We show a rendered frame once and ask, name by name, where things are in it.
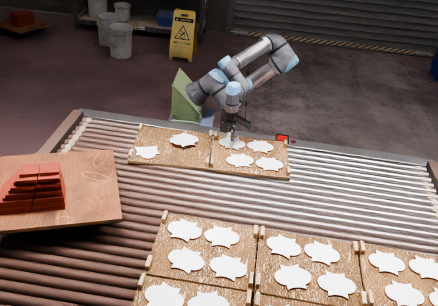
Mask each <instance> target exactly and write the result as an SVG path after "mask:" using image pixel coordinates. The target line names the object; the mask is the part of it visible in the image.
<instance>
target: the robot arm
mask: <svg viewBox="0 0 438 306"><path fill-rule="evenodd" d="M268 52H270V54H271V55H272V57H270V58H269V61H268V63H266V64H264V65H263V66H262V67H261V68H259V69H257V70H256V71H255V72H253V73H252V74H250V75H249V76H248V77H246V78H244V77H243V75H242V74H241V72H240V71H239V70H240V69H241V68H242V67H244V66H246V65H247V64H248V63H250V62H252V61H253V60H255V59H256V58H258V57H259V56H261V55H262V54H264V53H268ZM298 62H299V59H298V57H297V56H296V53H295V52H294V51H293V50H292V48H291V46H290V45H289V44H288V42H287V40H286V39H285V38H284V37H282V36H280V35H276V34H268V35H264V36H262V37H261V38H260V39H259V40H258V42H256V43H255V44H253V45H251V46H250V47H248V48H246V49H245V50H243V51H242V52H240V53H238V54H237V55H235V56H234V57H232V58H231V57H230V56H226V57H224V58H223V59H222V60H220V61H219V62H218V65H219V67H220V69H221V70H222V71H221V70H219V69H216V68H215V69H213V70H211V71H210V72H209V73H208V74H206V75H205V76H203V77H202V78H201V79H199V80H198V81H195V82H193V83H189V84H187V86H185V90H186V93H187V95H188V97H189V99H191V101H192V102H193V103H194V104H196V105H198V106H201V105H203V104H204V102H205V101H206V99H207V98H208V97H209V96H210V95H212V96H213V98H214V99H215V100H216V102H217V103H218V105H219V106H220V108H221V109H222V114H221V122H220V132H224V133H227V137H225V138H223V139H222V141H223V142H224V143H227V144H229V145H230V148H229V149H230V150H231V149H232V147H233V138H234V132H235V125H236V123H239V124H240V125H242V126H244V127H245V128H248V129H250V128H251V127H252V123H251V122H250V121H248V120H246V119H245V118H243V117H241V116H240V115H238V111H239V106H240V105H241V102H242V101H243V98H244V96H246V95H247V94H248V93H250V92H252V91H253V90H254V89H256V88H257V87H258V86H260V85H262V84H263V83H264V82H266V81H267V80H269V79H270V78H272V77H273V76H275V75H276V74H282V73H284V74H286V73H288V71H290V69H292V68H293V67H294V66H295V65H296V64H297V63H298ZM230 134H231V138H230Z"/></svg>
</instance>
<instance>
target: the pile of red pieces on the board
mask: <svg viewBox="0 0 438 306"><path fill-rule="evenodd" d="M65 201H66V187H65V182H64V180H63V174H62V172H61V168H60V166H59V162H51V163H41V164H39V163H32V164H23V165H20V169H17V170H15V175H12V176H10V180H8V181H5V184H3V185H2V188H1V190H0V215H8V214H22V213H30V212H31V210H32V212H43V211H50V210H64V209H65Z"/></svg>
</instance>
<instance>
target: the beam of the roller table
mask: <svg viewBox="0 0 438 306"><path fill-rule="evenodd" d="M78 110H81V111H83V115H84V117H91V118H95V119H100V120H108V121H114V122H122V123H127V124H135V125H140V123H143V125H144V126H149V127H154V128H167V129H173V130H186V131H193V132H205V133H209V130H212V136H214V131H217V134H220V135H227V133H224V132H220V128H213V127H208V126H199V125H194V124H185V123H180V122H172V121H167V120H158V119H153V118H145V117H137V116H132V115H123V114H118V113H109V112H104V111H96V110H91V109H82V108H79V109H78ZM234 136H238V137H249V138H256V139H268V140H274V141H275V138H276V137H275V136H270V135H261V134H257V133H248V132H240V131H235V132H234ZM292 140H294V141H296V143H291V141H292ZM287 147H291V148H300V149H305V150H314V151H318V152H327V153H332V154H341V155H345V156H354V157H359V158H368V159H372V160H381V161H389V162H394V163H402V164H408V165H420V166H422V167H426V164H427V162H428V161H433V160H432V159H428V158H419V157H414V156H406V155H401V154H392V153H387V152H378V151H374V150H365V149H360V148H351V147H346V146H338V145H330V144H324V143H316V142H311V141H302V140H298V139H289V144H288V145H287Z"/></svg>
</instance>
